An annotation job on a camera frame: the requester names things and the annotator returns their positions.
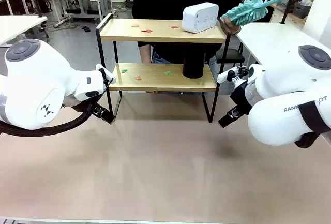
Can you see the green paper scrap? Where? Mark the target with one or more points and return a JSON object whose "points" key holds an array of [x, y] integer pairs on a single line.
{"points": [[168, 73], [124, 71]]}

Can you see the black cylinder container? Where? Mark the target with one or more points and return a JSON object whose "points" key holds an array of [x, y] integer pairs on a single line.
{"points": [[193, 66]]}

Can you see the person's hand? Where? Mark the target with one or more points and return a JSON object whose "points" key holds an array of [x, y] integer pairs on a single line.
{"points": [[230, 26]]}

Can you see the teal microfibre duster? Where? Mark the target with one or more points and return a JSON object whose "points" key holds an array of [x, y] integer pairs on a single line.
{"points": [[248, 10]]}

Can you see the white lab table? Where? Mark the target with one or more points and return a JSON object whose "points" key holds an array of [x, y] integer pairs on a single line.
{"points": [[18, 26]]}

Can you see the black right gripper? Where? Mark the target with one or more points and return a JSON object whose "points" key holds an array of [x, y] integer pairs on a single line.
{"points": [[241, 97]]}

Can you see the white rectangular box device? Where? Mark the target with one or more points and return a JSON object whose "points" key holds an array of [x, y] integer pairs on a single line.
{"points": [[200, 17]]}

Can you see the person in black shirt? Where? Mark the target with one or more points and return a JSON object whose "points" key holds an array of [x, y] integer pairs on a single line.
{"points": [[186, 1]]}

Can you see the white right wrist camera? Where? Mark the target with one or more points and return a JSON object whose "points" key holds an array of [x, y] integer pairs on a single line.
{"points": [[226, 75]]}

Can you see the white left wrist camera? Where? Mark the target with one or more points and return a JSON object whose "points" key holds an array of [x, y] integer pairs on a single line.
{"points": [[106, 75]]}

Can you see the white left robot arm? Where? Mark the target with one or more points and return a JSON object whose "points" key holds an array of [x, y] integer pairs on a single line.
{"points": [[33, 84]]}

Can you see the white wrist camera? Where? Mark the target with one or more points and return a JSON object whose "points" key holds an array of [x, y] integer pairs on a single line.
{"points": [[106, 75], [226, 75]]}

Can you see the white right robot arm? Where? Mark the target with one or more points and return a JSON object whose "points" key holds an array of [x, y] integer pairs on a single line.
{"points": [[289, 105]]}

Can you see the white side table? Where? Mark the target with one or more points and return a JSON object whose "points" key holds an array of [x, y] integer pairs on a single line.
{"points": [[274, 43]]}

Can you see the black chair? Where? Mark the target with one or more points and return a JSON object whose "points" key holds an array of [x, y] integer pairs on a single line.
{"points": [[230, 54]]}

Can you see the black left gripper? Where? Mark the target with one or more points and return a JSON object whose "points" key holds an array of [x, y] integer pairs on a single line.
{"points": [[94, 105]]}

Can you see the grey storage crate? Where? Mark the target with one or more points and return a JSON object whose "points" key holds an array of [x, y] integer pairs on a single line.
{"points": [[301, 8]]}

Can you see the two-tier wooden metal shelf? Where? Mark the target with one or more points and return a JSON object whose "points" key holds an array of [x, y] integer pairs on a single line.
{"points": [[160, 35]]}

